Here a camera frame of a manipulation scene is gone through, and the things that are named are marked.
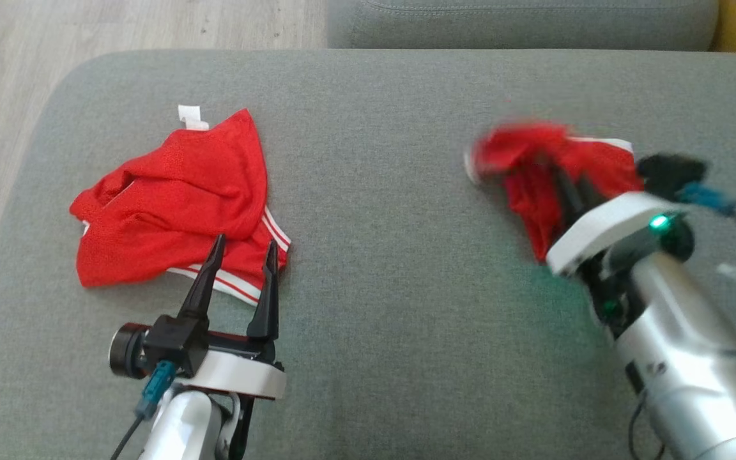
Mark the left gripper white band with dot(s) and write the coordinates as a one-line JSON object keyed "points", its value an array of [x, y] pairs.
{"points": [[240, 377]]}

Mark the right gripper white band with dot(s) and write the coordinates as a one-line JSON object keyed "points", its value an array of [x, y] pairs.
{"points": [[611, 227]]}

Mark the red shorts white trim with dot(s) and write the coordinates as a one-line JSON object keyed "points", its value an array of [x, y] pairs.
{"points": [[528, 153]]}

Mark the red jersey shirt number 23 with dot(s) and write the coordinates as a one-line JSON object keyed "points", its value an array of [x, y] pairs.
{"points": [[176, 204]]}

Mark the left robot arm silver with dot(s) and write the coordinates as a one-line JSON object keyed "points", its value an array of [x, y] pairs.
{"points": [[183, 428]]}

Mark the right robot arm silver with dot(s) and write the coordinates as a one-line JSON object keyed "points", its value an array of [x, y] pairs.
{"points": [[687, 358]]}

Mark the large grey sofa ottoman cushion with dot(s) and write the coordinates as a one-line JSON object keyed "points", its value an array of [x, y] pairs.
{"points": [[374, 191]]}

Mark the grey sofa seat cushion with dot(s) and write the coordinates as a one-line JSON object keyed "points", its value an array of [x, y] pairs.
{"points": [[521, 22]]}

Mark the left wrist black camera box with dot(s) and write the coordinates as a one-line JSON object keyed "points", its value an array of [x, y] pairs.
{"points": [[170, 342]]}

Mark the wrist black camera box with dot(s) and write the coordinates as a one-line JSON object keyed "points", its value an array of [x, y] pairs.
{"points": [[671, 171], [170, 342]]}

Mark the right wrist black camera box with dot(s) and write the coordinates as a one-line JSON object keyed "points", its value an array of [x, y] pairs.
{"points": [[671, 171]]}

